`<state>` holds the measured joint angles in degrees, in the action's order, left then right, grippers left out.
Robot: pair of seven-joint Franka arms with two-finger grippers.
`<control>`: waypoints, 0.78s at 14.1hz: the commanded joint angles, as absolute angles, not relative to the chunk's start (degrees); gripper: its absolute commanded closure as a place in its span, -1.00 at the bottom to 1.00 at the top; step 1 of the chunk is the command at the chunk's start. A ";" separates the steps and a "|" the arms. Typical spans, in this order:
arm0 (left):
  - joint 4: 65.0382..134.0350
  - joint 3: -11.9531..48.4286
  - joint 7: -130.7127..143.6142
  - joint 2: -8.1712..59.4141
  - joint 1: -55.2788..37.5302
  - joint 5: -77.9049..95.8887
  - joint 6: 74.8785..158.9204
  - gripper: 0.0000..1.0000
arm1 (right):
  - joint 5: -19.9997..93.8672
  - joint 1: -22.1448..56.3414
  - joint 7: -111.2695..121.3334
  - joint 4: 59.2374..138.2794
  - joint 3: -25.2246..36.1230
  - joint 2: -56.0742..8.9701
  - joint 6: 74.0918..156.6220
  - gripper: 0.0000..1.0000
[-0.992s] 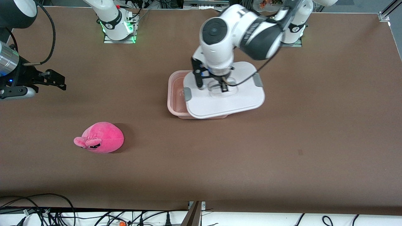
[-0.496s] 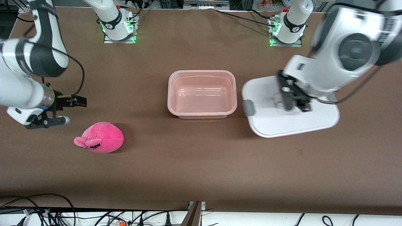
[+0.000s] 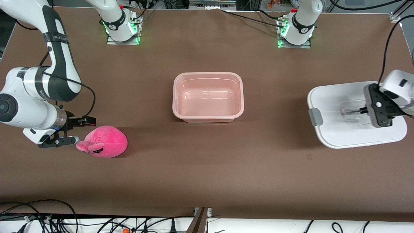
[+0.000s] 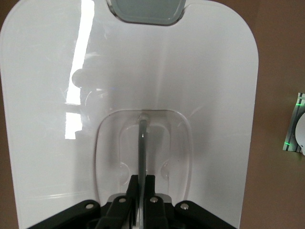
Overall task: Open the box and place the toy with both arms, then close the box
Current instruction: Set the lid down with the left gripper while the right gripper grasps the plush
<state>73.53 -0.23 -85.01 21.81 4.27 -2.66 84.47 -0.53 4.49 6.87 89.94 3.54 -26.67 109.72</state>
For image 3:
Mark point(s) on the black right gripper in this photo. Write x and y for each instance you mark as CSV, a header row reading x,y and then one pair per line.
x,y
71,122

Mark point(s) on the pink translucent plastic box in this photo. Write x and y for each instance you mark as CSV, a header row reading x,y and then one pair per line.
x,y
207,100

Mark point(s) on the pink plush toy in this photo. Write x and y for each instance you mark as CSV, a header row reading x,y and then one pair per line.
x,y
110,139

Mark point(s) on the metal table bracket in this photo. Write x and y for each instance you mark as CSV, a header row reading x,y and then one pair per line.
x,y
199,223

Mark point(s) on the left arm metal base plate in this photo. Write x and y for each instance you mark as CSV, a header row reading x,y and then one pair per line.
x,y
300,46

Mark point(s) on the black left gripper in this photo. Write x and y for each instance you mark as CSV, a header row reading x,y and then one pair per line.
x,y
362,110

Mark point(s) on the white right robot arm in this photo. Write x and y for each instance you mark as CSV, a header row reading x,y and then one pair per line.
x,y
61,64

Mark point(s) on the aluminium corner profile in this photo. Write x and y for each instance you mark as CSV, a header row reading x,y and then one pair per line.
x,y
395,16

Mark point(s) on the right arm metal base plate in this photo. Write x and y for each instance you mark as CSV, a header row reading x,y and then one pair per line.
x,y
129,42

